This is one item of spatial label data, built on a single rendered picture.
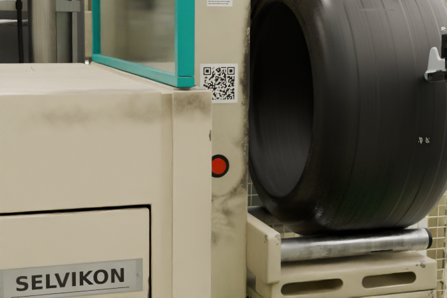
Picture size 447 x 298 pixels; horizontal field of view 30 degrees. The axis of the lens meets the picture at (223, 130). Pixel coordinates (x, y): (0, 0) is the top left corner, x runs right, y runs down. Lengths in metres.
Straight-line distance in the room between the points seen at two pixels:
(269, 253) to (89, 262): 0.73
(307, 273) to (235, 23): 0.49
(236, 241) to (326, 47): 0.42
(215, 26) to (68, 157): 0.78
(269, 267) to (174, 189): 0.70
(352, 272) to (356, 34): 0.46
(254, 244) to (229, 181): 0.13
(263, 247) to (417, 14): 0.52
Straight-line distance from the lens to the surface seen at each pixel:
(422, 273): 1.74
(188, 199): 0.89
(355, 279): 1.67
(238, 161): 1.62
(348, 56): 1.50
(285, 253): 1.61
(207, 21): 1.58
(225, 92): 1.59
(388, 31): 1.54
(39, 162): 0.85
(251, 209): 1.88
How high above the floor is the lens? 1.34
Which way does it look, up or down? 8 degrees down
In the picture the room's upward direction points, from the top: 1 degrees clockwise
